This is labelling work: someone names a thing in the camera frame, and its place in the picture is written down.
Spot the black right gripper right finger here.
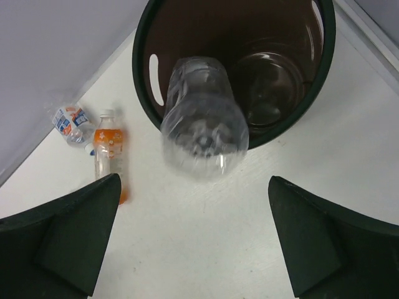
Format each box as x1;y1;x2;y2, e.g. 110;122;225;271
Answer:
268;176;398;298

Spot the blue white orange label bottle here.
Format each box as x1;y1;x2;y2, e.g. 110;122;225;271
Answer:
44;100;96;156

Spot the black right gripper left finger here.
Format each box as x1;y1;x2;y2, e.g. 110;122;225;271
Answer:
1;174;121;298

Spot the clear unlabelled plastic bottle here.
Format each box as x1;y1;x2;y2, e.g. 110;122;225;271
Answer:
160;57;249;180

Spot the orange label plastic bottle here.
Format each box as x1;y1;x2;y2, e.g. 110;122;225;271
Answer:
94;109;129;204

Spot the brown plastic bin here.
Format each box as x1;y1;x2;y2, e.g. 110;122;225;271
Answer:
132;1;336;148

